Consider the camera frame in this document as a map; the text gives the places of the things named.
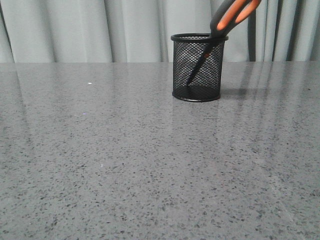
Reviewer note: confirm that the grey curtain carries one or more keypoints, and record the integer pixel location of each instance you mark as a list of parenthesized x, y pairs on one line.
[(105, 31)]

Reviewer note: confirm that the grey orange scissors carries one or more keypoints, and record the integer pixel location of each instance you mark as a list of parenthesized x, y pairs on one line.
[(229, 14)]

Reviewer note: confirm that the black mesh pen holder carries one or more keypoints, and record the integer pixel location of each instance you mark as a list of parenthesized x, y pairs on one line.
[(187, 49)]

